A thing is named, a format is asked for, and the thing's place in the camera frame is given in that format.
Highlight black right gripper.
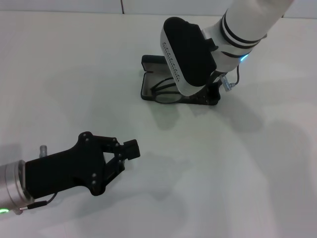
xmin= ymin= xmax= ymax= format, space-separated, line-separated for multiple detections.
xmin=184 ymin=70 xmax=227 ymax=104

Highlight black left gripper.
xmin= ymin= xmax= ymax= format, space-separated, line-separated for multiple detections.
xmin=24 ymin=131 xmax=141 ymax=197

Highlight black glasses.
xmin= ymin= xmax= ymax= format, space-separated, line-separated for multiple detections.
xmin=150 ymin=77 xmax=185 ymax=104

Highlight black glasses case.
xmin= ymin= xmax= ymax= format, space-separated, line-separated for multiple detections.
xmin=140 ymin=54 xmax=221 ymax=107

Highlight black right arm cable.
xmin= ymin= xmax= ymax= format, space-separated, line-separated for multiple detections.
xmin=219 ymin=64 xmax=241 ymax=93

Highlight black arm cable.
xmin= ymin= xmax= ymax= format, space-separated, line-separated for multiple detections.
xmin=19 ymin=192 xmax=60 ymax=211
xmin=219 ymin=64 xmax=241 ymax=93

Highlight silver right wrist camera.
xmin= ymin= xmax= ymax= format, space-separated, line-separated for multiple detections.
xmin=160 ymin=16 xmax=218 ymax=96

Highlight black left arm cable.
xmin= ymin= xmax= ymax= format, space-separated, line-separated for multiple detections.
xmin=19 ymin=192 xmax=60 ymax=211

